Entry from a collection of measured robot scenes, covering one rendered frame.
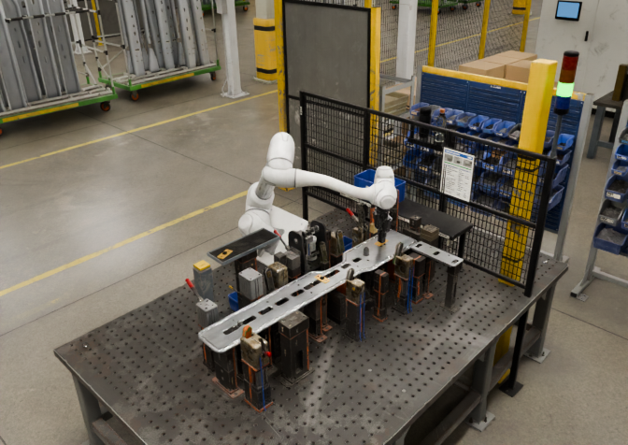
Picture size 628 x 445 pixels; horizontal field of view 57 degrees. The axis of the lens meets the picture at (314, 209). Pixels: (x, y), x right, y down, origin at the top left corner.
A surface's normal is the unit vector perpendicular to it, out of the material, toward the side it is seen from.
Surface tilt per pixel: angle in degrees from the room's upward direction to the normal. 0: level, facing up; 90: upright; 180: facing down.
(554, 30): 90
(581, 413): 0
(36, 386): 0
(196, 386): 0
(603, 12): 90
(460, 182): 90
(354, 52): 90
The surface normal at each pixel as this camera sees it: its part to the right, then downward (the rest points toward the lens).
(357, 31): -0.69, 0.33
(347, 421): -0.02, -0.89
